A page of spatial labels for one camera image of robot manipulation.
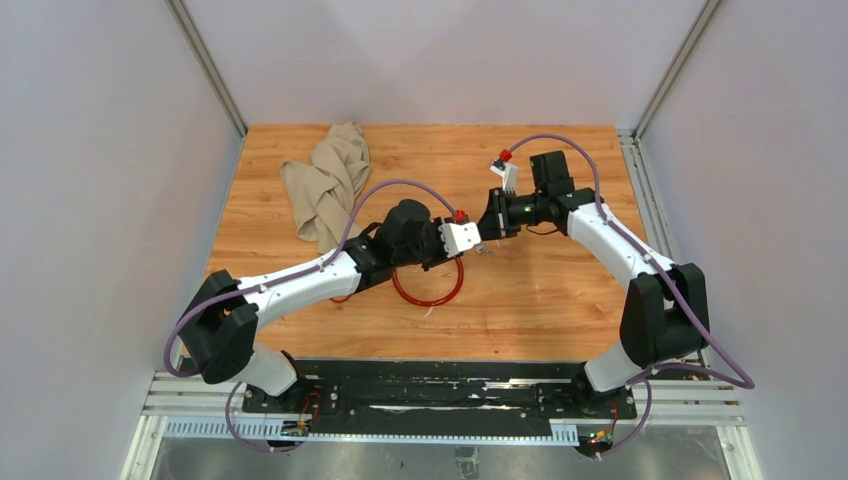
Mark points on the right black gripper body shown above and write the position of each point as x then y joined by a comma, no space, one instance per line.
510,212

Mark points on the red cable lock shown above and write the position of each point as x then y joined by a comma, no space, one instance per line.
430,289

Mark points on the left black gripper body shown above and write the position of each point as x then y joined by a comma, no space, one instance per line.
430,250

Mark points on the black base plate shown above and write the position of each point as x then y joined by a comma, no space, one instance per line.
443,401

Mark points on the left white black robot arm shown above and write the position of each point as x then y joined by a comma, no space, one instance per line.
224,317

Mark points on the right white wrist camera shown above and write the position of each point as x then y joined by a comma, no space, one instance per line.
502,167

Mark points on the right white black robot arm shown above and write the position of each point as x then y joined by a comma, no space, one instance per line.
665,315

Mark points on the beige cloth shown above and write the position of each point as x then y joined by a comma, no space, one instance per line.
323,191

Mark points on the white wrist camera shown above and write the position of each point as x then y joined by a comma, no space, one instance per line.
458,234
502,167

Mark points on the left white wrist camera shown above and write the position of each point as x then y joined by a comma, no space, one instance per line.
458,234

